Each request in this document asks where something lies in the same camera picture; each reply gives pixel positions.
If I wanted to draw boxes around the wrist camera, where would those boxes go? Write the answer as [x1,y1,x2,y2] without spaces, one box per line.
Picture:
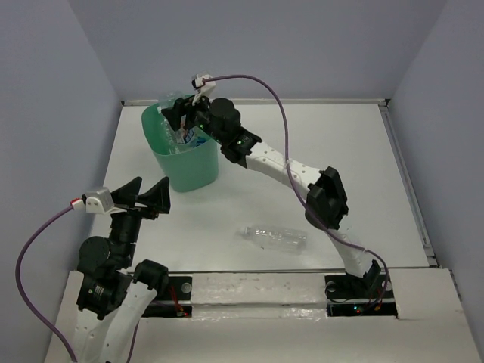
[83,187,115,214]
[191,73,216,103]

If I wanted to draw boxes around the green plastic bin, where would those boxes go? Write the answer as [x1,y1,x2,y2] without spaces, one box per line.
[141,102,219,192]

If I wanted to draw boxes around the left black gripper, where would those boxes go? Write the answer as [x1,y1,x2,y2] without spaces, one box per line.
[108,174,172,264]

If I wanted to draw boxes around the square bottle blue-orange label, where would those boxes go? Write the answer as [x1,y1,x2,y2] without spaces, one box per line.
[176,127,206,151]

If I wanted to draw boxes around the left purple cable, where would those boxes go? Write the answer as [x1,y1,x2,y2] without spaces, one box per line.
[15,197,88,363]

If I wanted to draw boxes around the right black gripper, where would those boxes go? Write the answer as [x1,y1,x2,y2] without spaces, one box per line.
[160,89,225,145]

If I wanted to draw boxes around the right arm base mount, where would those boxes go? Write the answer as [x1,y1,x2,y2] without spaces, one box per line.
[324,274,398,318]

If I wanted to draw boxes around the clear bottle white cap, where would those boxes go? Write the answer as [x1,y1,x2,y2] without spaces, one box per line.
[161,119,182,155]

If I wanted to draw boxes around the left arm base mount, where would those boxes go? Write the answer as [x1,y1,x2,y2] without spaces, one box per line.
[142,275,193,318]

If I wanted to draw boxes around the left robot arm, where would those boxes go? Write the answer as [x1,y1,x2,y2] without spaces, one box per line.
[72,177,171,362]

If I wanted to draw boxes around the long clear bottle front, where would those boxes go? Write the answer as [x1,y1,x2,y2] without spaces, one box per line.
[237,225,308,255]

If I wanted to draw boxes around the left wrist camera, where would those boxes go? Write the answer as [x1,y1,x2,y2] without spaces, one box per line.
[83,187,115,214]

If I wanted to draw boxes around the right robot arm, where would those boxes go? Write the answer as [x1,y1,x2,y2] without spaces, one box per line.
[160,96,388,296]

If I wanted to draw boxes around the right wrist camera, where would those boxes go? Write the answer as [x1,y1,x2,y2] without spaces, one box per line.
[191,73,216,103]

